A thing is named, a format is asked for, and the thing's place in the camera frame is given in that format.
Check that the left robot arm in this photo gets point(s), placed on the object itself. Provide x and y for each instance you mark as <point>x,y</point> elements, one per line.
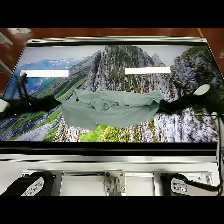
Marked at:
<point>33,104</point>

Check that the grey-green shirt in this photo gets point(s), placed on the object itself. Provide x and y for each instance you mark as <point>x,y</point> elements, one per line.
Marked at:
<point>110,111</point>

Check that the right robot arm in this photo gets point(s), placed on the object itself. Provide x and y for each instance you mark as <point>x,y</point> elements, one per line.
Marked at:
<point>186,102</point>

